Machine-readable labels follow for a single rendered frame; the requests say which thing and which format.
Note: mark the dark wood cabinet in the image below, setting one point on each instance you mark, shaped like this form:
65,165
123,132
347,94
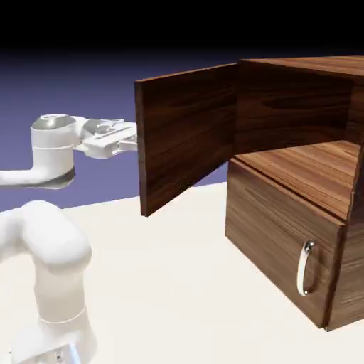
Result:
298,182

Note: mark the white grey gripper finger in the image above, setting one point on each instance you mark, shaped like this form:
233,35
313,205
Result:
128,145

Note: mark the plain dark wood cabinet door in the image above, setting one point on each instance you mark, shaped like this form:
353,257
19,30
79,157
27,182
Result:
184,136

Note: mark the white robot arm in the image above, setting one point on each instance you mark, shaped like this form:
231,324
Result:
52,153

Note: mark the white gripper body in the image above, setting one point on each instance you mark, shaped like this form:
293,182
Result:
102,145

